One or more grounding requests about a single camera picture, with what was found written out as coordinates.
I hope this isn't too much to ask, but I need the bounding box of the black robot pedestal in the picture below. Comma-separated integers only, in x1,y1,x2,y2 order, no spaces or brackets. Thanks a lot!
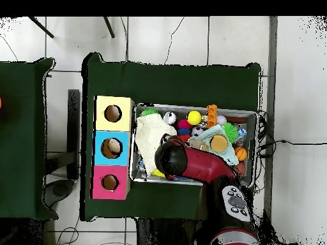
135,218,205,245

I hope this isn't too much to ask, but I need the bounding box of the black upright post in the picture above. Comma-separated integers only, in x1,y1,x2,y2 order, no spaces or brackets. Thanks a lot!
66,89,81,181

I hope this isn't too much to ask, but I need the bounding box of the toy hamburger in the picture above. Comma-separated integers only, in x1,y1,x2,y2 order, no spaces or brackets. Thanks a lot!
209,134,229,153

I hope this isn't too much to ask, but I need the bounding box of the dark green side tablecloth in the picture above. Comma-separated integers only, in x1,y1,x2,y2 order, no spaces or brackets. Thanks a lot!
0,57,59,221

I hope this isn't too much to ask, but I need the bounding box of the black metal leg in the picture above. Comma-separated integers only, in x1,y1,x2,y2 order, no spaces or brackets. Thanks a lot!
27,16,55,39
102,16,116,39

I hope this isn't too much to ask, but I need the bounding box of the grey round base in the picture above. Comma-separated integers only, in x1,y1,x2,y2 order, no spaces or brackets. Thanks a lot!
43,179,75,207

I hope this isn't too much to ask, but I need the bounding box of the black cable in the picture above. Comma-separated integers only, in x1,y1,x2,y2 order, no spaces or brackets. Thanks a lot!
257,138,327,158

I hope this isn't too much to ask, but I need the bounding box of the shallow wire mesh bin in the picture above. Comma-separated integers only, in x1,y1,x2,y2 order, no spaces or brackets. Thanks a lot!
128,102,258,189

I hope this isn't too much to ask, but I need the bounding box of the orange plastic toy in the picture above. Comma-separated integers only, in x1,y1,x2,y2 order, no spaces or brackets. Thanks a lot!
206,104,218,129

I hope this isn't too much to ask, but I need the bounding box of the small orange basketball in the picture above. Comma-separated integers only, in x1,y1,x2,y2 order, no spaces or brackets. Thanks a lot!
234,145,248,161

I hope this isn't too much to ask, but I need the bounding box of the plain wooden block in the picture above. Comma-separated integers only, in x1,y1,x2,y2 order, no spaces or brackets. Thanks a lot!
189,140,208,152

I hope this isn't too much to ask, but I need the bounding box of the wooden box with three holes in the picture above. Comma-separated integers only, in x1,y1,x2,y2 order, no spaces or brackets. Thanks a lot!
90,95,135,200

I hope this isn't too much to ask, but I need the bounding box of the light teal waffle cloth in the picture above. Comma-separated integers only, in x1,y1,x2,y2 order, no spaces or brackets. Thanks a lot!
188,124,240,167

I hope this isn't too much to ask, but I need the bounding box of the large green spiky ball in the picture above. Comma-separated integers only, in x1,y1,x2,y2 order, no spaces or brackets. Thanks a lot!
140,107,160,117

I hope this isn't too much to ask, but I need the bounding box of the small brown football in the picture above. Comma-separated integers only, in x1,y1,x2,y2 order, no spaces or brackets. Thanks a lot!
233,161,247,177

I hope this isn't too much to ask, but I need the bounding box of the cream waffle cloth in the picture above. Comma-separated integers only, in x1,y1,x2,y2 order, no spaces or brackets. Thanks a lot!
134,113,178,177

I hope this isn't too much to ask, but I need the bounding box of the yellow ball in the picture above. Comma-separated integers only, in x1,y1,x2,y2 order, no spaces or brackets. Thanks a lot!
186,110,202,126

